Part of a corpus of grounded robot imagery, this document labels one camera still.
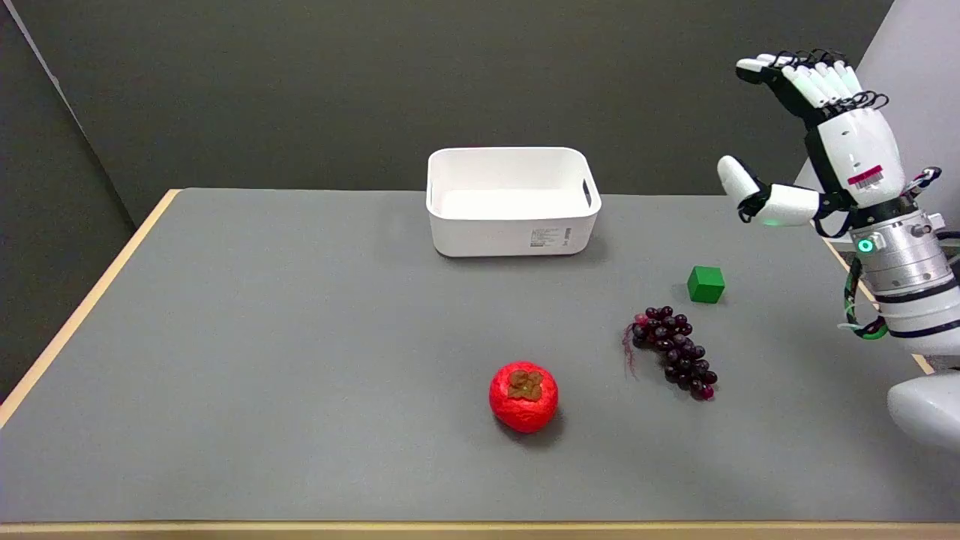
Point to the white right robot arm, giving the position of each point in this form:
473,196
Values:
911,277

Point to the white plastic bin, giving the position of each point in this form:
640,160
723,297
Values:
512,200

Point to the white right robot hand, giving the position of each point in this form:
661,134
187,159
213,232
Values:
855,146

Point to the dark purple grape bunch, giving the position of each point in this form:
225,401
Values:
675,352

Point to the green cube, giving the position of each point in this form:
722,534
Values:
706,284

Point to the red tomato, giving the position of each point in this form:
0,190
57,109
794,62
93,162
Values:
523,397

